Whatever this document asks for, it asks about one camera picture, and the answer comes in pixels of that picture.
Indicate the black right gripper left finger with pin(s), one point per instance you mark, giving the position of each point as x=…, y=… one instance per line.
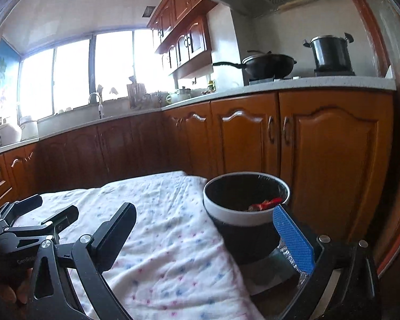
x=110, y=237

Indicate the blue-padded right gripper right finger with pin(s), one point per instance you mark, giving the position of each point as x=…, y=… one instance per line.
x=301, y=250

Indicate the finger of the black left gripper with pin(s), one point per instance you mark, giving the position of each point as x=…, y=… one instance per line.
x=60, y=221
x=19, y=208

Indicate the red snack bag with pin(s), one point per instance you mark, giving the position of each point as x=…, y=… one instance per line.
x=266, y=205

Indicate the wooden lower kitchen cabinets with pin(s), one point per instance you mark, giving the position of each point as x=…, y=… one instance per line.
x=332, y=147

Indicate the left hand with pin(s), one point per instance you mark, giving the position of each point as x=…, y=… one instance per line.
x=21, y=294

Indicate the white floral tablecloth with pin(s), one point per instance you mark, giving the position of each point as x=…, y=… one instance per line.
x=174, y=264

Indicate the black bin with white rim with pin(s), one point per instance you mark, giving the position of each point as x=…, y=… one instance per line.
x=248, y=236

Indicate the chrome sink faucet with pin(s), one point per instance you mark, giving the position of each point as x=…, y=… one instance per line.
x=96, y=98

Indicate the knife block with utensils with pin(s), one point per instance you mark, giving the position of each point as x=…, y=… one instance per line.
x=136, y=91

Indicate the black stock pot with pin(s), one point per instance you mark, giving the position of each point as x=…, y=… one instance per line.
x=331, y=53

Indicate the black wok with handle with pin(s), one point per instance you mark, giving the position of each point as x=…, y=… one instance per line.
x=261, y=65

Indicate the wooden upper wall cabinets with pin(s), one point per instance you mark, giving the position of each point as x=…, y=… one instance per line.
x=181, y=31

